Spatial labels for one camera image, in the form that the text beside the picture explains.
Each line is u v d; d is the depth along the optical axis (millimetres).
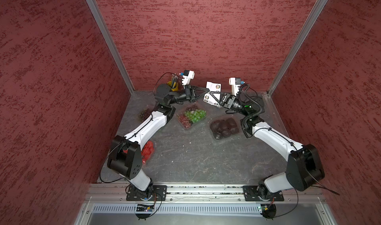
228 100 615
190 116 974
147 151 847
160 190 754
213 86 652
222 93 642
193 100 639
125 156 443
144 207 724
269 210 698
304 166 436
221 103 644
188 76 642
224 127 942
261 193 660
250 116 590
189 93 599
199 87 635
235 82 627
